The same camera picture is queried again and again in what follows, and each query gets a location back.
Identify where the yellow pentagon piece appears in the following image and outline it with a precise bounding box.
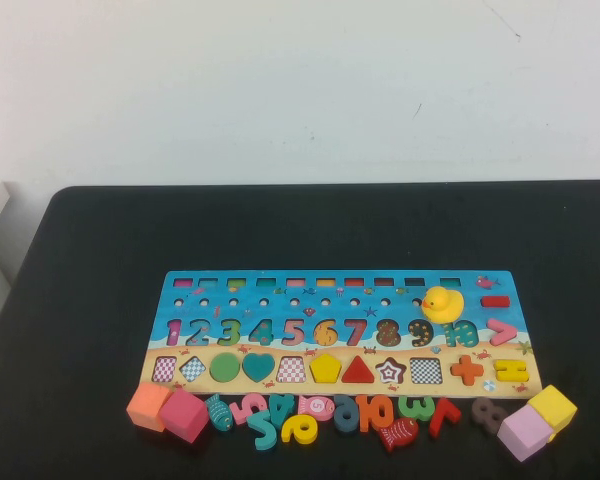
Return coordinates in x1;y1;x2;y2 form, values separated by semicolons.
309;353;343;385

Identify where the teal heart piece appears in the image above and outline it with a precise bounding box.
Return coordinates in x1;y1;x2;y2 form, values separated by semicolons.
242;352;276;384

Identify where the red triangle piece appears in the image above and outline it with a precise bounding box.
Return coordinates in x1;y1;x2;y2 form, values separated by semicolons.
341;355;377;385

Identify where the green circle piece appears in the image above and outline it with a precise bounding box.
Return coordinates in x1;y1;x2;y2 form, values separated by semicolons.
209;352;241;384

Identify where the colourful wooden puzzle board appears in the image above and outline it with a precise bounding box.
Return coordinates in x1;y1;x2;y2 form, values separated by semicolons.
143;269;544;401

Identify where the teal number four piece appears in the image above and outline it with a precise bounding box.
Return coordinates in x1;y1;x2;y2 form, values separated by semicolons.
267;393;297;426

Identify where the pink number five piece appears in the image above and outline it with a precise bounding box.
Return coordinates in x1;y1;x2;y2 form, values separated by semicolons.
232;392;266;426

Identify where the orange number ten piece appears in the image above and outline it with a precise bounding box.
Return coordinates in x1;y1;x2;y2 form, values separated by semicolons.
354;393;396;434

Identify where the yellow number six piece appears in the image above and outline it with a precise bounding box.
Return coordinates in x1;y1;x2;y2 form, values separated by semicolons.
279;413;317;445

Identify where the teal number two piece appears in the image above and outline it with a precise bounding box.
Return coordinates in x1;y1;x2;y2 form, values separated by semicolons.
246;409;281;452

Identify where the green number three piece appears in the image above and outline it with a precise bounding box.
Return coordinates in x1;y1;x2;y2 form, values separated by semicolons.
397;394;437;420

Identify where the orange plus sign piece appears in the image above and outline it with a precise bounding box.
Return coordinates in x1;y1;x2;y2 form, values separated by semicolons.
449;355;485;388

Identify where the pink greater-than sign piece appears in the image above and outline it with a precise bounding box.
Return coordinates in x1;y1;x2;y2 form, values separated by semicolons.
487;318;519;346

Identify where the red number seven piece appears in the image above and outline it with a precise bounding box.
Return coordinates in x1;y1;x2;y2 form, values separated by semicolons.
426;396;462;440

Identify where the yellow equals sign piece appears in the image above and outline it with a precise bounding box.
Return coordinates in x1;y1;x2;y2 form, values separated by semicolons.
494;359;530;384

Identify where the brown number eight piece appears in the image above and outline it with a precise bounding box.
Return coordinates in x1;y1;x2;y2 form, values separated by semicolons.
468;398;509;432

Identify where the yellow rubber duck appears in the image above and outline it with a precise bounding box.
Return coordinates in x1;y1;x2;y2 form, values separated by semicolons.
420;286;465;326

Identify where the pink wooden fish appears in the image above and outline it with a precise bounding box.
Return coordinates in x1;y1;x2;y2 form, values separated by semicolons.
294;393;337;421

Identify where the teal wooden fish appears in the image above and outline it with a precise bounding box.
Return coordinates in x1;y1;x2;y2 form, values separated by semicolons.
203;393;235;432

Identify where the crimson wooden cube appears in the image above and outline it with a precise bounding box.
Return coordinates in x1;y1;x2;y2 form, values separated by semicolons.
158;388;210;445

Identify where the red wooden fish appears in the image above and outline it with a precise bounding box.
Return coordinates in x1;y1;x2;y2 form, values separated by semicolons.
377;417;420;454

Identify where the orange wooden cube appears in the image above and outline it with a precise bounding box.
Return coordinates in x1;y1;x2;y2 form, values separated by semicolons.
125;383;174;432

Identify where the lilac wooden cube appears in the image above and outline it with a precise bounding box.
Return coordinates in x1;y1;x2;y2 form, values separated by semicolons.
496;403;551;464

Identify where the yellow wooden cube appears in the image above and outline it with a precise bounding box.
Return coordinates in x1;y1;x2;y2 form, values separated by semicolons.
527;384;579;444

